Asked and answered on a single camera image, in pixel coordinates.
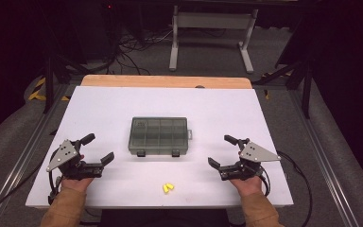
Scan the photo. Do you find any white metal stand frame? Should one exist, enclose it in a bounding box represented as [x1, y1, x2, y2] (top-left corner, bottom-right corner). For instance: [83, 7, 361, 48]
[168, 5, 259, 75]

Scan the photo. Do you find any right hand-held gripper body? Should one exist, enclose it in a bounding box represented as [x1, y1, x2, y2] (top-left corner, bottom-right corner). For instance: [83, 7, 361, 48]
[219, 138, 282, 182]

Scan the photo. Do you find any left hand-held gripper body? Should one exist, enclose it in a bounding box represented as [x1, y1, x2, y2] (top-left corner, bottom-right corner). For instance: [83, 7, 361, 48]
[45, 139, 104, 181]

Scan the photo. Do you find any left hand-held gripper black cable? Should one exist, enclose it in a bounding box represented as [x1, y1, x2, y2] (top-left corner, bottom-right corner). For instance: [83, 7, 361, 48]
[0, 148, 64, 221]

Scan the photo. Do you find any bundle of black floor cables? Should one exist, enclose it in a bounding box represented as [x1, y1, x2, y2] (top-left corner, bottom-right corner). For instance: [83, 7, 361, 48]
[88, 27, 174, 77]

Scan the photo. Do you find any hand-held gripper black cable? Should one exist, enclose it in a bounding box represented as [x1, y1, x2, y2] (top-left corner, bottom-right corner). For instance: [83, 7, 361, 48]
[0, 148, 64, 221]
[259, 150, 314, 227]

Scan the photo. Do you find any person's left hand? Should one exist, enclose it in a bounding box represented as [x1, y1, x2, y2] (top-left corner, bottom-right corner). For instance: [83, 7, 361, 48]
[60, 178, 95, 193]

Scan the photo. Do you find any yellow black floor tape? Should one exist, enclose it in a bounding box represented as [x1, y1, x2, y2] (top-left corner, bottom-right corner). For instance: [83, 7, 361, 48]
[27, 77, 71, 102]

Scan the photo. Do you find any wooden table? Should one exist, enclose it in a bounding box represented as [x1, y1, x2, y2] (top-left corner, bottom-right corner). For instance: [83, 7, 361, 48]
[79, 74, 253, 90]

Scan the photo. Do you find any aluminium floor rail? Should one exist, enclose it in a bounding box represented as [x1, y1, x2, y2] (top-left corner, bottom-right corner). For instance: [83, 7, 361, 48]
[0, 84, 77, 227]
[287, 89, 360, 227]

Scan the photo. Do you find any right hand-held gripper black cable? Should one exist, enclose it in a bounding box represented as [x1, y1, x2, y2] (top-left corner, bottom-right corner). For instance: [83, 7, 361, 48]
[259, 150, 314, 227]

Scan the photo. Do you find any white board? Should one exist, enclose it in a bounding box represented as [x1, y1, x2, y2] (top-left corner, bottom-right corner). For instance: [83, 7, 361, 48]
[25, 85, 295, 210]

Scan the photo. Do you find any smoky transparent compartment box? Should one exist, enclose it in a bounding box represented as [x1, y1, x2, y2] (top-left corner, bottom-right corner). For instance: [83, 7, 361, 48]
[128, 116, 194, 158]

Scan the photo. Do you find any person's dark lap clothing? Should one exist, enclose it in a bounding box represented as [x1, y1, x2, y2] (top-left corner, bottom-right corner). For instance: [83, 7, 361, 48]
[98, 207, 231, 227]

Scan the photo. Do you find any black tripod stand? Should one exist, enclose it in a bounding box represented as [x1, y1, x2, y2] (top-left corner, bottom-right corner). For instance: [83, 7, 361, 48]
[251, 60, 313, 119]
[42, 53, 93, 114]

